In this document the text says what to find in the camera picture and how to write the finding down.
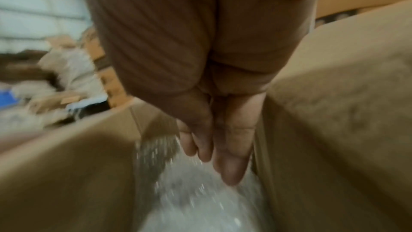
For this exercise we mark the blue flat packet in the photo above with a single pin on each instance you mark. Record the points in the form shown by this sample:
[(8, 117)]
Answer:
[(6, 99)]

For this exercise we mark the bubble wrap sheet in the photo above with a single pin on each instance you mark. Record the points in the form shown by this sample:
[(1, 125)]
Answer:
[(193, 205)]

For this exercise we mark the small cardboard box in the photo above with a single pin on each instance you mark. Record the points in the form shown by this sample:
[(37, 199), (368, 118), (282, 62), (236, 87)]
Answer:
[(341, 124)]

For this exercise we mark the person's right hand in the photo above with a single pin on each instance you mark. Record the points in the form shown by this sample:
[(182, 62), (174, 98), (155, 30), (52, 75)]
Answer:
[(206, 32)]

